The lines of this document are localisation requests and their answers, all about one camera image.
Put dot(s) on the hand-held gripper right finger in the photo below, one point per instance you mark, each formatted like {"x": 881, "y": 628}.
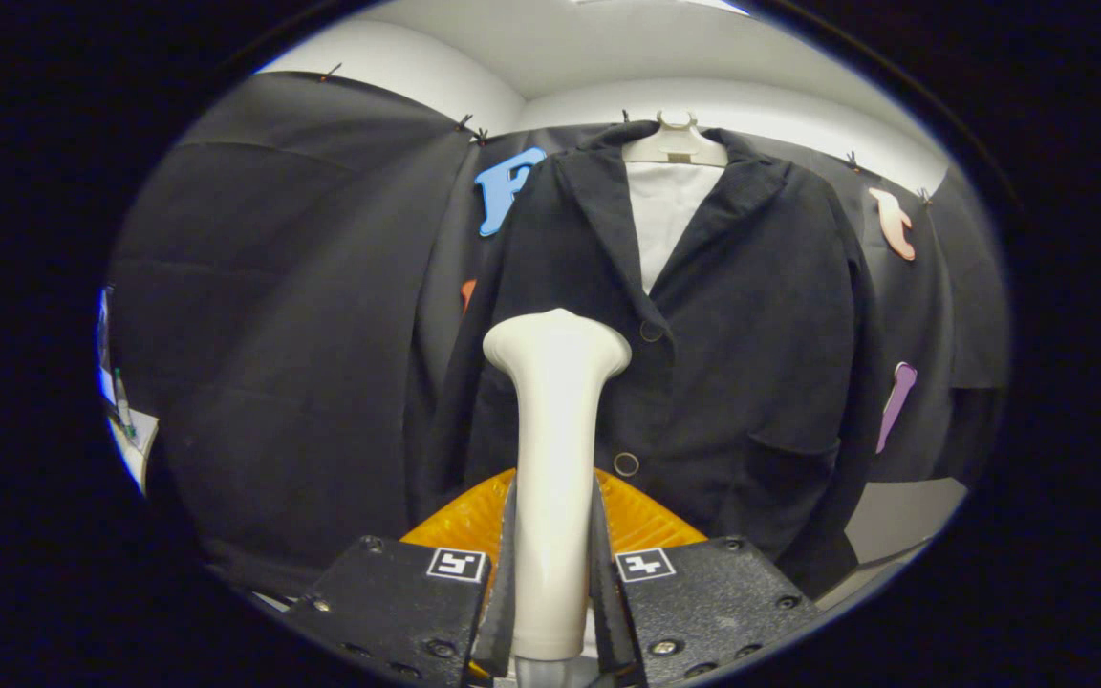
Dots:
{"x": 703, "y": 602}

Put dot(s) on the black backdrop cloth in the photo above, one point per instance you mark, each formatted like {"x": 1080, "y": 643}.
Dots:
{"x": 302, "y": 334}

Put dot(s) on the green pen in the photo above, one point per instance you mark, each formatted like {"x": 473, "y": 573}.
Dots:
{"x": 122, "y": 401}

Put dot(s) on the white shirt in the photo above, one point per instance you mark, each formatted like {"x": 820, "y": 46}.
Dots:
{"x": 665, "y": 220}

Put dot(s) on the white paper sheets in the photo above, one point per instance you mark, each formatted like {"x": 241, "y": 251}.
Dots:
{"x": 138, "y": 454}

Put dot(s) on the white garment steamer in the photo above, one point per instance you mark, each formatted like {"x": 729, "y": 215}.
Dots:
{"x": 550, "y": 430}

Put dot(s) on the grey cabinet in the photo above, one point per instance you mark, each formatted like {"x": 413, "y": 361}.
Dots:
{"x": 895, "y": 521}

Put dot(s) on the black suit jacket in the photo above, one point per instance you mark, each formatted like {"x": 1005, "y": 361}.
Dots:
{"x": 751, "y": 363}

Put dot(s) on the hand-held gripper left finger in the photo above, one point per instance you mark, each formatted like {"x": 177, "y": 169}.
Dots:
{"x": 398, "y": 602}

